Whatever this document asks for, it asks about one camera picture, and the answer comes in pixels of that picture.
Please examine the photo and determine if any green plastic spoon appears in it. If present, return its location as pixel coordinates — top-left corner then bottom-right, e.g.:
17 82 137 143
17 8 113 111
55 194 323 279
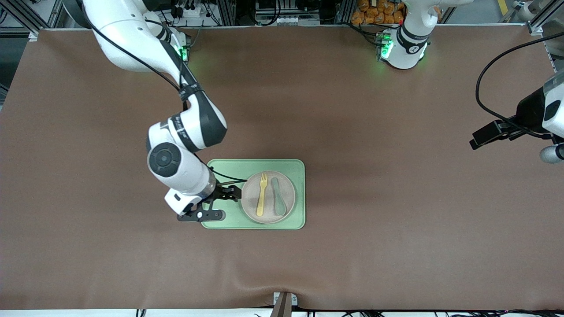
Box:
271 177 287 217

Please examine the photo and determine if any white power strip with plugs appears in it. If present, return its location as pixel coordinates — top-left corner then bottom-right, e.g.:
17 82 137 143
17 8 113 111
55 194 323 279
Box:
171 4 213 19

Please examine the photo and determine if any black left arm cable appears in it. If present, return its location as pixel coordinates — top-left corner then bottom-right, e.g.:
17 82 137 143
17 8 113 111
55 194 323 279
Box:
475 32 564 133

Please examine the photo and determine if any beige round plate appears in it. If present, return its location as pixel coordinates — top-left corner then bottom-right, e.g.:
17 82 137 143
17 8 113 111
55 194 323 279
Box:
241 170 296 225

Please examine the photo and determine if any pile of orange packets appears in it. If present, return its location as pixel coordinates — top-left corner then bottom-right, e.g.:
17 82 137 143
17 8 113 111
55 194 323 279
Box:
351 0 405 25

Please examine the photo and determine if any aluminium frame post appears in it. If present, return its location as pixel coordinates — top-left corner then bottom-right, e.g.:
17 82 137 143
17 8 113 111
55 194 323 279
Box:
335 0 357 25
8 0 42 39
527 0 564 37
216 0 237 27

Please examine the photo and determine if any white socket strip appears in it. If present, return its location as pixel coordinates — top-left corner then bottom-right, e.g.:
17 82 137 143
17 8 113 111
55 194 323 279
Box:
255 15 321 26

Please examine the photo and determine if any yellow plastic fork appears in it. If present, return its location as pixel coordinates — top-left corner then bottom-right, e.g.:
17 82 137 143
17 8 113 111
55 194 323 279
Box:
256 173 269 217

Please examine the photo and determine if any light green rectangular tray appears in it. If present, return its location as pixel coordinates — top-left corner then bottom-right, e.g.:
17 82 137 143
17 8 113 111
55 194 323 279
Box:
200 159 306 230

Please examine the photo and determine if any brown bar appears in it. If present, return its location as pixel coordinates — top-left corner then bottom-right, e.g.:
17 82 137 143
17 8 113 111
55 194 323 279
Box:
270 293 293 317

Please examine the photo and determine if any brown table mat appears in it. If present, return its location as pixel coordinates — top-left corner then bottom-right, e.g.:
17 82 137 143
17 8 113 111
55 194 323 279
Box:
0 24 564 311

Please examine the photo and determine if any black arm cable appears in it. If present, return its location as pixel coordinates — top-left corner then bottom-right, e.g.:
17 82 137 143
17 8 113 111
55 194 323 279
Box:
75 0 248 183
475 32 564 133

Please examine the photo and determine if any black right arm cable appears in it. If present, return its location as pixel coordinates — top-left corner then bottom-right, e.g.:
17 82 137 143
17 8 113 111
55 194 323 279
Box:
75 0 248 183

